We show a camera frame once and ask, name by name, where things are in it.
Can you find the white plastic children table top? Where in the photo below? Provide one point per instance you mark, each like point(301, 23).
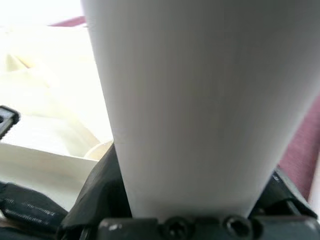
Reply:
point(37, 75)

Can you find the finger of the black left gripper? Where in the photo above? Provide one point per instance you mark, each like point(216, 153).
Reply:
point(32, 210)

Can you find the white plastic table leg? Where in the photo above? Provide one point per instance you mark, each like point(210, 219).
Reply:
point(200, 100)

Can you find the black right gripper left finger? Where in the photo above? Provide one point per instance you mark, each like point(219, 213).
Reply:
point(100, 195)

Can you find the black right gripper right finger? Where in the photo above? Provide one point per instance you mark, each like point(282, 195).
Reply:
point(282, 200)

